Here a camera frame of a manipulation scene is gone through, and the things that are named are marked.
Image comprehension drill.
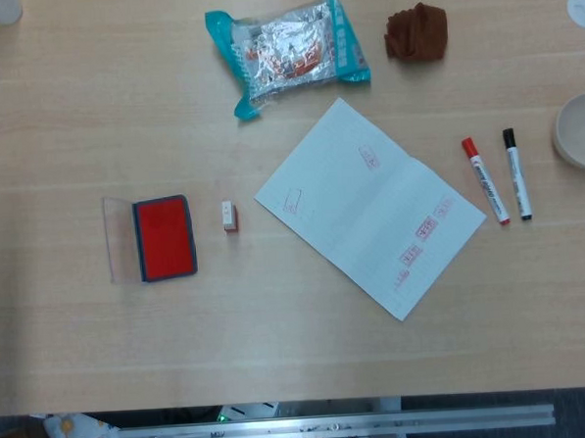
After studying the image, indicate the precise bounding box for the small red white stamp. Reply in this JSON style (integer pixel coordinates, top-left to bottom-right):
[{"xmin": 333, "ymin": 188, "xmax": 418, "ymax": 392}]
[{"xmin": 220, "ymin": 198, "xmax": 241, "ymax": 235}]

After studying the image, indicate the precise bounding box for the open lined notebook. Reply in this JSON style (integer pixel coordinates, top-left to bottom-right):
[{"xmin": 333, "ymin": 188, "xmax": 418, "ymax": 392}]
[{"xmin": 248, "ymin": 89, "xmax": 493, "ymax": 329}]

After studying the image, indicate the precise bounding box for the red ink pad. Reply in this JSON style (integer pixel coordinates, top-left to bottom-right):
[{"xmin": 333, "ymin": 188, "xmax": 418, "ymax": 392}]
[{"xmin": 131, "ymin": 193, "xmax": 200, "ymax": 284}]

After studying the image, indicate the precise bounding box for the teal and foil snack bag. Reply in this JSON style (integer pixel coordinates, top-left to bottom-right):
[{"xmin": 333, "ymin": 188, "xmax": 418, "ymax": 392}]
[{"xmin": 204, "ymin": 0, "xmax": 374, "ymax": 124}]

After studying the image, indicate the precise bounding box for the clear ink pad lid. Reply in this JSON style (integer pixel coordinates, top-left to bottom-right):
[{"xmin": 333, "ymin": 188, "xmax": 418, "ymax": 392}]
[{"xmin": 101, "ymin": 195, "xmax": 145, "ymax": 285}]

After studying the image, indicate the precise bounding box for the white robot chassis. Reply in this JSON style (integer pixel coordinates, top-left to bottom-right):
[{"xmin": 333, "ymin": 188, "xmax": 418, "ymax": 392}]
[{"xmin": 216, "ymin": 395, "xmax": 402, "ymax": 423}]

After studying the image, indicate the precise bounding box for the red whiteboard marker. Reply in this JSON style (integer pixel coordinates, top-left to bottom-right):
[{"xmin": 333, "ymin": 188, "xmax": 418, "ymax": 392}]
[{"xmin": 460, "ymin": 134, "xmax": 512, "ymax": 228}]

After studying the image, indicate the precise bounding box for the brown crumpled cloth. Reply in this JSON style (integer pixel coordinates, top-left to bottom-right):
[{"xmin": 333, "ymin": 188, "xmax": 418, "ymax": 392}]
[{"xmin": 382, "ymin": 0, "xmax": 451, "ymax": 66}]

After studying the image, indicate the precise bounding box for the black whiteboard marker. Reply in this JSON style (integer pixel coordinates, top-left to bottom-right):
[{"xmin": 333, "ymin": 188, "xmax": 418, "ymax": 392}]
[{"xmin": 501, "ymin": 126, "xmax": 536, "ymax": 222}]

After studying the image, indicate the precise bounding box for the cream bowl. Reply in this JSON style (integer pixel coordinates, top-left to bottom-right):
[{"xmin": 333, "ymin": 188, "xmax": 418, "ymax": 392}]
[{"xmin": 553, "ymin": 92, "xmax": 585, "ymax": 172}]

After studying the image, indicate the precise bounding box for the aluminium rail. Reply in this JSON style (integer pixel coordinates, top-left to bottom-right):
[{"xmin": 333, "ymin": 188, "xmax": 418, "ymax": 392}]
[{"xmin": 117, "ymin": 402, "xmax": 558, "ymax": 438}]

